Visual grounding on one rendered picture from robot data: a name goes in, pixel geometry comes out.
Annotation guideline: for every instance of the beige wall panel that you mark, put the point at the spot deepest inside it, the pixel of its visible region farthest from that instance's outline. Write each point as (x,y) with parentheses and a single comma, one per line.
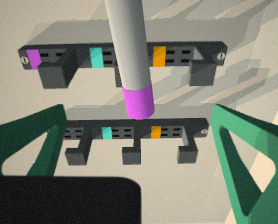
(171,193)

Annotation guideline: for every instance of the grey metal bar with violet end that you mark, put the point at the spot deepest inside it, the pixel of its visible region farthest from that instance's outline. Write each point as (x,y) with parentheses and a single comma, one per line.
(127,26)

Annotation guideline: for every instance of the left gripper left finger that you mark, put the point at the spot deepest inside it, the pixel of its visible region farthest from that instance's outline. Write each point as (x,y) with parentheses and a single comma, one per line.
(16,134)

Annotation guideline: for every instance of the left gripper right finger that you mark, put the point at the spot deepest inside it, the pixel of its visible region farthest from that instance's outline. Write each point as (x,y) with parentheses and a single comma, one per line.
(249,204)

